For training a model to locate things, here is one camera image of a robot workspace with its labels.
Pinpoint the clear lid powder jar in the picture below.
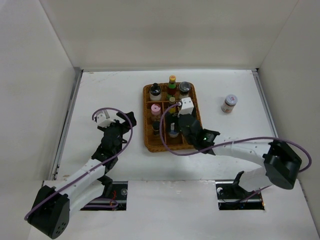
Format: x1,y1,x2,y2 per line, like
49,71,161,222
178,81,191,100

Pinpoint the pink cap spice jar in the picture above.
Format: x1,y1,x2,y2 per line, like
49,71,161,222
150,103,162,122

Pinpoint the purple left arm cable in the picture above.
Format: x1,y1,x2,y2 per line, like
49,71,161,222
24,107,134,221

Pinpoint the black cap pepper shaker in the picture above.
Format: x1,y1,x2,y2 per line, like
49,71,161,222
152,121,160,136

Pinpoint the yellow oil bottle brown cap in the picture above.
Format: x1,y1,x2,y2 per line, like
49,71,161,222
168,96,176,114

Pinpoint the red sauce bottle yellow cap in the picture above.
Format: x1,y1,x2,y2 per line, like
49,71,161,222
167,75,177,99

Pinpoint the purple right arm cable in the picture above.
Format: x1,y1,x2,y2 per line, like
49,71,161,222
159,101,313,201

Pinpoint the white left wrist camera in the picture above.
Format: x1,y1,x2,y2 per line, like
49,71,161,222
94,110,115,128

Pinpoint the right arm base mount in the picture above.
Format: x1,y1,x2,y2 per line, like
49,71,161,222
215,171,265,211

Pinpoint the red label white lid jar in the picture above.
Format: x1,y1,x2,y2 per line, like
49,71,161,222
221,94,238,113

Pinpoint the black cap white powder bottle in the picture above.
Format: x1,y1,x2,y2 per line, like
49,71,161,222
149,83,162,102

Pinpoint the silver lid blue label jar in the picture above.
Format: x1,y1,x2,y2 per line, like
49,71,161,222
168,130,179,138

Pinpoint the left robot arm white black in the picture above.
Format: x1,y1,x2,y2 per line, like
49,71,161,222
24,107,137,240

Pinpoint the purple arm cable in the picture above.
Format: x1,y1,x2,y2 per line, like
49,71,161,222
24,107,134,221
159,101,313,201

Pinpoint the brown wicker divided basket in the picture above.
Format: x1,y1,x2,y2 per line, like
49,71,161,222
142,83,194,153

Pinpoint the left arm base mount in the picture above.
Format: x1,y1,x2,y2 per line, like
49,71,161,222
81,176,129,211

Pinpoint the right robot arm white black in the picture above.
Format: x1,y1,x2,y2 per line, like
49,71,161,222
177,114,302,198

